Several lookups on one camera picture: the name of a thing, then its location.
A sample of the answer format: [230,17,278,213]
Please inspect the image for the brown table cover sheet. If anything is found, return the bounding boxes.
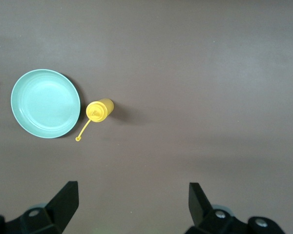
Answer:
[0,0,293,234]

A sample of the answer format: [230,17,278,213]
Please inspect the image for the yellow mustard squeeze bottle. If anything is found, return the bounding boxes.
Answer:
[75,98,115,142]

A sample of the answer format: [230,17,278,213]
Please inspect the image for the mint green plate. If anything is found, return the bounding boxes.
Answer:
[10,69,82,139]

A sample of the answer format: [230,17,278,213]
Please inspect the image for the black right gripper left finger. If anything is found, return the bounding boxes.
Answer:
[0,180,79,234]

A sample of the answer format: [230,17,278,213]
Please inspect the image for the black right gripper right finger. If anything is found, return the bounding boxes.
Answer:
[187,182,288,234]

